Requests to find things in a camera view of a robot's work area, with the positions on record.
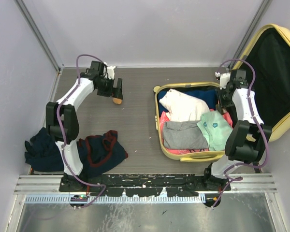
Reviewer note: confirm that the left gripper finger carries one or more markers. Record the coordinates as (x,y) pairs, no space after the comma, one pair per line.
(117,93)
(118,83)

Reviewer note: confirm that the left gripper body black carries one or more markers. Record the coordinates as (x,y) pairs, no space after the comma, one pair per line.
(106,88)

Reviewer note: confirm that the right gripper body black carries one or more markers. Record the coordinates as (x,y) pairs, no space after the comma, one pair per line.
(226,101)

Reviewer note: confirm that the small orange wooden object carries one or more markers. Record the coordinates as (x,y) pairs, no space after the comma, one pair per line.
(117,101)

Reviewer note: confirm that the blue shirt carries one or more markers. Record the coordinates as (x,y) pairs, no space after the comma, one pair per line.
(209,96)

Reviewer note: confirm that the green tissue packet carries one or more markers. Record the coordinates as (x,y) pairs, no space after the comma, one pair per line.
(215,129)

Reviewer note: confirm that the white cloth garment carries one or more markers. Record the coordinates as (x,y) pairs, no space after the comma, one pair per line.
(182,107)

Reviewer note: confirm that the grey shirt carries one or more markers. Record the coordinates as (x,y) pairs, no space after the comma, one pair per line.
(183,135)

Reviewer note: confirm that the pink patterned shirt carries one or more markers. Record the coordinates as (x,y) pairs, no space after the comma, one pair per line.
(176,152)

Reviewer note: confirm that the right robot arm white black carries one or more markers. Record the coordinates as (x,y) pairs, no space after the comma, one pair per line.
(249,138)

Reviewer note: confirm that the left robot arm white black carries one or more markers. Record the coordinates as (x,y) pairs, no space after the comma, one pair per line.
(62,122)

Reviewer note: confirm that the yellow suitcase black lining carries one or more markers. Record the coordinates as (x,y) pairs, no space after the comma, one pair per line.
(267,64)

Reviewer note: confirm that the navy garment red trim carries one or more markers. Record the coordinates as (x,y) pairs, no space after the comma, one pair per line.
(100,153)

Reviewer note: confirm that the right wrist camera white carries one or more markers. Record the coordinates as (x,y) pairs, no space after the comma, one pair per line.
(223,79)

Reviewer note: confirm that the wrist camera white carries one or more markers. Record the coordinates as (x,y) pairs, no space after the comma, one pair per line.
(223,79)
(109,72)

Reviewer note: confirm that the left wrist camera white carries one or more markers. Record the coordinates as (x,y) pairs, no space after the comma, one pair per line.
(109,72)

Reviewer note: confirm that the left aluminium corner post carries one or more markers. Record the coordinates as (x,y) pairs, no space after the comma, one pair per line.
(38,34)

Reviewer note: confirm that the aluminium corner post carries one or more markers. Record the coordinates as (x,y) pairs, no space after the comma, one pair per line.
(249,31)
(38,34)

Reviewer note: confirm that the right aluminium corner post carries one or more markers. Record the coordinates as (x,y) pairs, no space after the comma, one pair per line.
(249,31)

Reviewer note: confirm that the black mounting base plate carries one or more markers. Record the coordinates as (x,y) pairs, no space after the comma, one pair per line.
(145,185)

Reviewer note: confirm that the aluminium rail frame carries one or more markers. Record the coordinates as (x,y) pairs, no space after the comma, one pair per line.
(45,189)

